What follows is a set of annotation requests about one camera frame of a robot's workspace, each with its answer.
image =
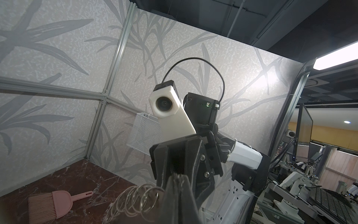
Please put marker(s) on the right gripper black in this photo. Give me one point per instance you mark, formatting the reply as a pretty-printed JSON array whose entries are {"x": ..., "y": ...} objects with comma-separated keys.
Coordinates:
[{"x": 196, "y": 156}]

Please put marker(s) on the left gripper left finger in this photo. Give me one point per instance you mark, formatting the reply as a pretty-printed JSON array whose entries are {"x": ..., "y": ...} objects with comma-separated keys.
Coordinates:
[{"x": 169, "y": 209}]

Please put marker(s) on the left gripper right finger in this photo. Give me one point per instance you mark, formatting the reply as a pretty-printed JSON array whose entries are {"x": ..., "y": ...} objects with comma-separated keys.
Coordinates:
[{"x": 188, "y": 212}]

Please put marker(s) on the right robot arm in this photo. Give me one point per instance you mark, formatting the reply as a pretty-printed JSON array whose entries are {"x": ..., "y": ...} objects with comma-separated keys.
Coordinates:
[{"x": 250, "y": 168}]

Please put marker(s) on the pink hand brush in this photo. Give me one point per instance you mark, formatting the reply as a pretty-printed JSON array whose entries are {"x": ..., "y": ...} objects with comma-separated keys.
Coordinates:
[{"x": 50, "y": 206}]

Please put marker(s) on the white wire mesh basket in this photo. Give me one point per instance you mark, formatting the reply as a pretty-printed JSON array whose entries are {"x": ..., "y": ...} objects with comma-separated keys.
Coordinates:
[{"x": 145, "y": 132}]

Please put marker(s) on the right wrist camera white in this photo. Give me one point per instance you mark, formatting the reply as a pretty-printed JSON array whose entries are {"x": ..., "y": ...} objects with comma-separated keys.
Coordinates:
[{"x": 168, "y": 108}]

